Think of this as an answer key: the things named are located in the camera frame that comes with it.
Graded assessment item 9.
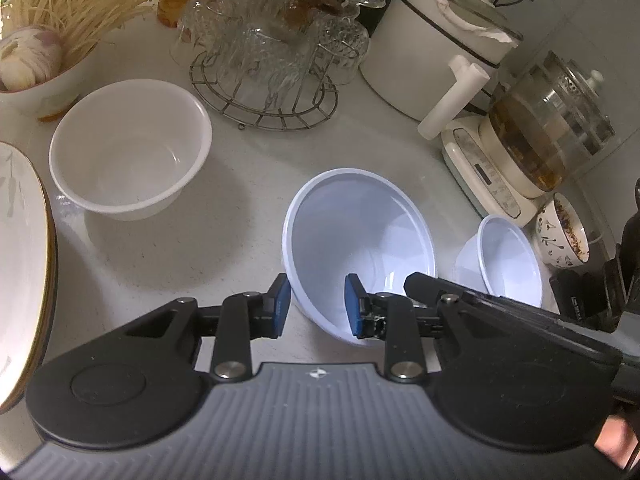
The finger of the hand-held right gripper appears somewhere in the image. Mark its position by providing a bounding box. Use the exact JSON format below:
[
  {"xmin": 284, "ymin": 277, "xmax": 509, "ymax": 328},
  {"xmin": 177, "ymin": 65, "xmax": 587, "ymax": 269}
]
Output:
[{"xmin": 403, "ymin": 272, "xmax": 624, "ymax": 370}]

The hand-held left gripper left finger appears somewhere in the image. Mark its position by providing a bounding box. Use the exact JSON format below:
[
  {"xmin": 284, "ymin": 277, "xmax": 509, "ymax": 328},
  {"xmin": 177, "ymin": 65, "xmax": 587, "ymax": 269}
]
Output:
[{"xmin": 121, "ymin": 272, "xmax": 292, "ymax": 385}]

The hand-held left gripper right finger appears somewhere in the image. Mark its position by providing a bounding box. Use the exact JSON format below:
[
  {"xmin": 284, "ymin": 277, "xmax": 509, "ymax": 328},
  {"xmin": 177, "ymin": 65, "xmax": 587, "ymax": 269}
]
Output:
[{"xmin": 344, "ymin": 273, "xmax": 466, "ymax": 385}]

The lavender plastic bowl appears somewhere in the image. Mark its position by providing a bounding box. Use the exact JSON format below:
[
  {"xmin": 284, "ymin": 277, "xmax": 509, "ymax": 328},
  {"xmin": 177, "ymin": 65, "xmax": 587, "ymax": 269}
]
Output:
[
  {"xmin": 452, "ymin": 214, "xmax": 546, "ymax": 311},
  {"xmin": 282, "ymin": 170, "xmax": 440, "ymax": 350}
]

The white plastic bowl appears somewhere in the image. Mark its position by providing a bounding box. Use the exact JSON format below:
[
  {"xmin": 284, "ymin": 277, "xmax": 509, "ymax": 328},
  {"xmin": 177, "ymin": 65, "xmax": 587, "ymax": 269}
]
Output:
[{"xmin": 48, "ymin": 79, "xmax": 213, "ymax": 222}]

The white plate dark rim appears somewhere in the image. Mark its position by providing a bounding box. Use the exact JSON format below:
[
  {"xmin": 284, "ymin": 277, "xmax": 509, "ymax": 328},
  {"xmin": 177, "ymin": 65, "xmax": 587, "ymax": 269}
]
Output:
[{"xmin": 0, "ymin": 180, "xmax": 60, "ymax": 413}]

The white plate with gold rim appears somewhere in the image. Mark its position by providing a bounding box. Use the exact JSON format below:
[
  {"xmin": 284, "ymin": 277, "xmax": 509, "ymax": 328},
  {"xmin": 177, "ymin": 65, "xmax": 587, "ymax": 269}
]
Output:
[{"xmin": 0, "ymin": 141, "xmax": 53, "ymax": 401}]

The person's right hand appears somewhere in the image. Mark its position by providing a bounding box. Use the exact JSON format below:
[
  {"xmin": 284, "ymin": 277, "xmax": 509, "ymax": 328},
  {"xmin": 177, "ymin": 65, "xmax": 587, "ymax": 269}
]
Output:
[{"xmin": 595, "ymin": 410, "xmax": 636, "ymax": 467}]

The floral cup with tea residue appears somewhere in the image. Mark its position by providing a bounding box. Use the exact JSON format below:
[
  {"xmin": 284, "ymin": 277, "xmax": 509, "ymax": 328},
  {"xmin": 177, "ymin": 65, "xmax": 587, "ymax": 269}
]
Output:
[{"xmin": 534, "ymin": 192, "xmax": 591, "ymax": 268}]

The cream kettle base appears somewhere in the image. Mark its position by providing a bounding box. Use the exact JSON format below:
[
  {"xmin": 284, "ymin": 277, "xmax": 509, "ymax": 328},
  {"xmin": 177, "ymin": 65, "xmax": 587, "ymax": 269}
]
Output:
[{"xmin": 441, "ymin": 116, "xmax": 551, "ymax": 228}]

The glass health kettle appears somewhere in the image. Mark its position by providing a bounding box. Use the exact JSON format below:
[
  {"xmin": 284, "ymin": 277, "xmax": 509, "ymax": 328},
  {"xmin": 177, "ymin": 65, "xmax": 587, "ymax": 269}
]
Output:
[{"xmin": 477, "ymin": 50, "xmax": 617, "ymax": 200}]

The white electric cooking pot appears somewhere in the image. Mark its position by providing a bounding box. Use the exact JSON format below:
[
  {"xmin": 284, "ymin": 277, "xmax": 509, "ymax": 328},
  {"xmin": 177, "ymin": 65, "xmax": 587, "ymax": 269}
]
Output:
[{"xmin": 359, "ymin": 0, "xmax": 523, "ymax": 141}]

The set of upturned glass cups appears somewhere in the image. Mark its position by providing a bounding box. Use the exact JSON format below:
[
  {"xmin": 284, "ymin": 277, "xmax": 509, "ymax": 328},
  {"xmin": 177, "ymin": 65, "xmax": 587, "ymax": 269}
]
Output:
[{"xmin": 170, "ymin": 0, "xmax": 388, "ymax": 111}]

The white bowl holding garlic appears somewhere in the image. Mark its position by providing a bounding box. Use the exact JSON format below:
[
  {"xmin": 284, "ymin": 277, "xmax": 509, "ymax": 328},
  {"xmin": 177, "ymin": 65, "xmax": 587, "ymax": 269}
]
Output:
[{"xmin": 0, "ymin": 25, "xmax": 101, "ymax": 121}]

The garlic bulb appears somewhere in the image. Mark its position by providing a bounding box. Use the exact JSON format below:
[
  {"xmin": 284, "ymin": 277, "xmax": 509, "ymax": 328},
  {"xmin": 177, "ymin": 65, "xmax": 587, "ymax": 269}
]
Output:
[{"xmin": 0, "ymin": 27, "xmax": 63, "ymax": 92}]

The wire cup rack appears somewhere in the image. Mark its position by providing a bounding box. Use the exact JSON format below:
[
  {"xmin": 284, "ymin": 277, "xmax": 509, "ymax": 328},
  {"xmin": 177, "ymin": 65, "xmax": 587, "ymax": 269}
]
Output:
[{"xmin": 189, "ymin": 50, "xmax": 340, "ymax": 132}]

